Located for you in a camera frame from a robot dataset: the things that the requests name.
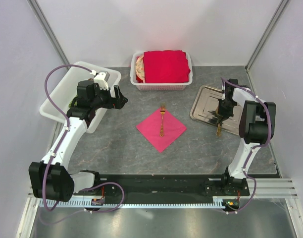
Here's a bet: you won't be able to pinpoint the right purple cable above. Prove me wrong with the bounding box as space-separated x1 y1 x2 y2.
220 77 272 215

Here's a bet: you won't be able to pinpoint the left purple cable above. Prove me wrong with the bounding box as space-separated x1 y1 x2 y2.
39 63 126 226

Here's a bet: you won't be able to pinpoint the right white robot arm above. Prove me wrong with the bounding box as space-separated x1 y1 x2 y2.
216 78 276 195

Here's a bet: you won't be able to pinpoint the gold spoon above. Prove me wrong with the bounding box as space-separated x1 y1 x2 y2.
216 122 221 137

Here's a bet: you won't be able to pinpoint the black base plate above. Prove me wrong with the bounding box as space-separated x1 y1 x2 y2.
79 173 250 199

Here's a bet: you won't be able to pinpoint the silver metal tray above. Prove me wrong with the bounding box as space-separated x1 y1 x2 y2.
190 85 242 135

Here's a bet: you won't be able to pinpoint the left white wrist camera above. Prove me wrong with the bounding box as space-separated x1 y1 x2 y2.
90 70 110 90

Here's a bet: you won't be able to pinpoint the patterned paper plates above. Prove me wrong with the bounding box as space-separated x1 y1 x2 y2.
135 55 145 83

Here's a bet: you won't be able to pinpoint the white perforated basket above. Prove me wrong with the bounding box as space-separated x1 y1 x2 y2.
130 51 193 91

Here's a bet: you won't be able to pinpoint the gold fork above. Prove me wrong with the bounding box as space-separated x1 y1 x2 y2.
159 103 166 137

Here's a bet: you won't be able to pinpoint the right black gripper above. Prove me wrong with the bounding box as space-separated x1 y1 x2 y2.
216 98 236 123

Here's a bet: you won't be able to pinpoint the slotted cable duct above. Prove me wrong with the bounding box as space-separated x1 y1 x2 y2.
39 195 241 208

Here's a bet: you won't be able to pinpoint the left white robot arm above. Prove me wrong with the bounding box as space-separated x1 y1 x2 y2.
29 80 128 203

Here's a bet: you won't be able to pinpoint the aluminium rail frame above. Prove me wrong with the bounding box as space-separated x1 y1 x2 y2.
16 176 303 238

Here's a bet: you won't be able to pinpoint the purple cable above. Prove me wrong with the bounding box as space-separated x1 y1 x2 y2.
39 63 126 226
220 77 272 215

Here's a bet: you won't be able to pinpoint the pink paper napkin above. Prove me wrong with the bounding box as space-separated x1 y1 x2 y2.
136 109 187 153

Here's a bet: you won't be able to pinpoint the stack of red napkins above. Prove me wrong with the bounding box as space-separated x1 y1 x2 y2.
143 50 191 84

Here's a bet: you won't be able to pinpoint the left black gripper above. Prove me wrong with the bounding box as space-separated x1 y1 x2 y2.
90 84 127 110

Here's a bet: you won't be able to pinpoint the white plastic tub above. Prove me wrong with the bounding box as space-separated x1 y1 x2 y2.
40 61 121 133

